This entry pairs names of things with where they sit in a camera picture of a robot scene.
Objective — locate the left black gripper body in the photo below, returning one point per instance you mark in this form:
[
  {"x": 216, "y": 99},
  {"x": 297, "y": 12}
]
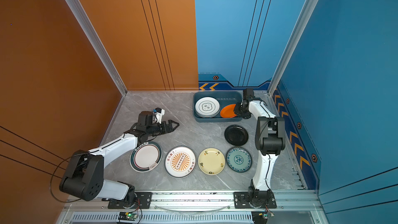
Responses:
[{"x": 158, "y": 129}]

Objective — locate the aluminium rail frame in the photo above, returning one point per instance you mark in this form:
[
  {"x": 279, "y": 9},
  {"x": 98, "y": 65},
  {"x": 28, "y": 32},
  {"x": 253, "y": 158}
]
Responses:
[{"x": 217, "y": 207}]

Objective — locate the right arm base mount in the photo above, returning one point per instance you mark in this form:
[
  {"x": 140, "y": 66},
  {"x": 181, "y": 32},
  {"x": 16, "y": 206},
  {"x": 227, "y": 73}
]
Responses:
[{"x": 241, "y": 199}]

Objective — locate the black plate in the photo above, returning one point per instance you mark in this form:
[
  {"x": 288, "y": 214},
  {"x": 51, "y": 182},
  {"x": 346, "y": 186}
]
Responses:
[{"x": 236, "y": 135}]

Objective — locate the white plate green red rim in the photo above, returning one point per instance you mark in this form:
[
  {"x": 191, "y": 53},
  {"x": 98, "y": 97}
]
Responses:
[{"x": 146, "y": 157}]

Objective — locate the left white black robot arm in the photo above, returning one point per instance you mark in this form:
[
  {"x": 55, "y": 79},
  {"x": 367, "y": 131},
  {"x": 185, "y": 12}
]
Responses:
[{"x": 84, "y": 175}]

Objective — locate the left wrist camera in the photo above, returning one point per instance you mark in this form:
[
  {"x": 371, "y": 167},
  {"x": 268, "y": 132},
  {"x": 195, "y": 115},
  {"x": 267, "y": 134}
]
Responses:
[{"x": 157, "y": 115}]

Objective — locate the teal plastic bin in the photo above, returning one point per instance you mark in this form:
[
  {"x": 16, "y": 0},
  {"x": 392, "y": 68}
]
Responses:
[{"x": 224, "y": 99}]

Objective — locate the small white flower-logo plate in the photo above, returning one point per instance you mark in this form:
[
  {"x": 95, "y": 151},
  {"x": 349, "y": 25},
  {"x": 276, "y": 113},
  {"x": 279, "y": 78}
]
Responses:
[{"x": 207, "y": 107}]

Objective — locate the cream yellow plate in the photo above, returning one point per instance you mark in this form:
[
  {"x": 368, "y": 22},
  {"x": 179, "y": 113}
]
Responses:
[{"x": 211, "y": 161}]

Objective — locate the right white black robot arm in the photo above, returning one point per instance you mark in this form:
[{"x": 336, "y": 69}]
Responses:
[{"x": 269, "y": 141}]

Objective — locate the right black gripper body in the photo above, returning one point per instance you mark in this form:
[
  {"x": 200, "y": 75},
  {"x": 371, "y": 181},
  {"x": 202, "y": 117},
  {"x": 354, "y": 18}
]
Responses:
[{"x": 239, "y": 110}]

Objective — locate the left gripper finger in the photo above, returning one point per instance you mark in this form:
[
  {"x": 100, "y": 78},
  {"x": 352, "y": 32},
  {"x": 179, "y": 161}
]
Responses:
[
  {"x": 173, "y": 124},
  {"x": 170, "y": 129}
]

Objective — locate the green circuit board left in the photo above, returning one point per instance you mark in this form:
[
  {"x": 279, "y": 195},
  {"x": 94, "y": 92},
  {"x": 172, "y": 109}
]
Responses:
[{"x": 128, "y": 218}]

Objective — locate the large orange sunburst plate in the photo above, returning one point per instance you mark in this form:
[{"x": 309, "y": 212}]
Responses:
[{"x": 180, "y": 162}]

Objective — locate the green patterned plate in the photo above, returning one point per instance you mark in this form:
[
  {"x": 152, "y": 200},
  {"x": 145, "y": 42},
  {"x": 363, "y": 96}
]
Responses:
[{"x": 239, "y": 159}]

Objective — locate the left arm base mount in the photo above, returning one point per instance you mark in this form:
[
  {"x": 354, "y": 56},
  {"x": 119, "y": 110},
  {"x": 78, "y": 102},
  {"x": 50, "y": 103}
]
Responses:
[{"x": 141, "y": 199}]

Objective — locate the circuit board right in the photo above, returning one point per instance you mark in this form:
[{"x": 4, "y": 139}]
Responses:
[{"x": 261, "y": 217}]

